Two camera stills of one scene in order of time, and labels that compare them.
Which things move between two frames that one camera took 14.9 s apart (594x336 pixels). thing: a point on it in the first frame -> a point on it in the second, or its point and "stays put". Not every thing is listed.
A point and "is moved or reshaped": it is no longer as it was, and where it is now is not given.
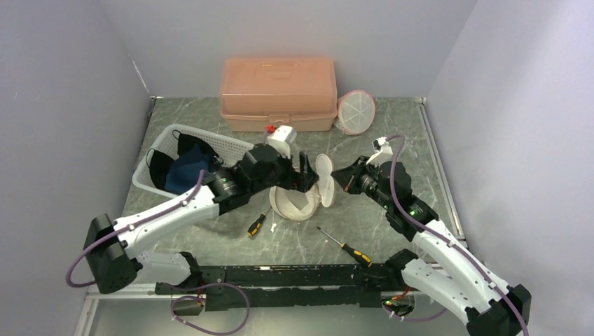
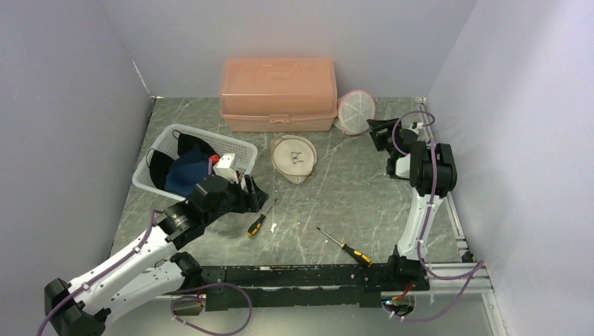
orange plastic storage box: x=257 y=93 stays put
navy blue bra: x=184 y=171 stays put
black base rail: x=237 y=287 stays put
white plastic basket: x=229 y=151 stays put
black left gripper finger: x=307 y=177 -> x=256 y=197
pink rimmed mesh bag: x=356 y=113 stays put
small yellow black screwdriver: x=254 y=228 stays put
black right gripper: x=348 y=178 -> x=376 y=127
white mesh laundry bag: x=295 y=204 is moved or reshaped
